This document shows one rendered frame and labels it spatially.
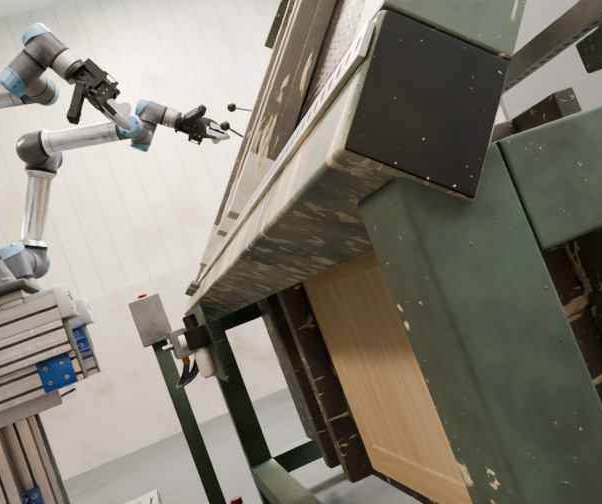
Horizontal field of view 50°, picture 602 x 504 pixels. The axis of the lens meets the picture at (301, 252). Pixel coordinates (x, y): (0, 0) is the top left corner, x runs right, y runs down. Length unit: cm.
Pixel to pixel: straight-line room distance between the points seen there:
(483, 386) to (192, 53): 589
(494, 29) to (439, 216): 15
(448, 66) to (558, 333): 21
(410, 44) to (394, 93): 4
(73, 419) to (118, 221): 168
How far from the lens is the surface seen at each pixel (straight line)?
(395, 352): 123
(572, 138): 54
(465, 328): 46
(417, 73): 49
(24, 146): 251
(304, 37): 137
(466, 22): 53
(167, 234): 573
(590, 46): 150
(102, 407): 567
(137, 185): 582
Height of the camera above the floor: 74
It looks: 3 degrees up
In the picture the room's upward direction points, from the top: 21 degrees counter-clockwise
